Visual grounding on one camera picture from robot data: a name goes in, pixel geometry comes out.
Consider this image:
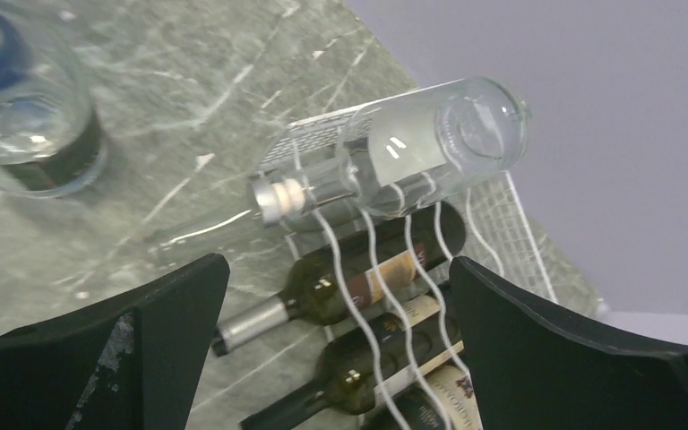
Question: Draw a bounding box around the small clear silver-cap bottle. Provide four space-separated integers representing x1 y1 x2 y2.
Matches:
0 1 108 198

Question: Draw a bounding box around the green labelled wine bottle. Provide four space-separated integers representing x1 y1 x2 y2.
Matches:
395 364 483 430

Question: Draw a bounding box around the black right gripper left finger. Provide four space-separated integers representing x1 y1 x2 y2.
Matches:
0 254 230 429

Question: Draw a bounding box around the clear silver cap bottle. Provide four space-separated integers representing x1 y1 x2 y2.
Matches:
251 77 532 226

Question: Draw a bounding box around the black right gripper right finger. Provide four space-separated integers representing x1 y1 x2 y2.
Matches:
450 256 688 429

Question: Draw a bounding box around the dark olive wine bottle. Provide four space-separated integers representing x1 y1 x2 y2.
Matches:
211 202 467 357

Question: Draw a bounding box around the white wire wine rack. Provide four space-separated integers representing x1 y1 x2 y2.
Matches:
254 98 609 430

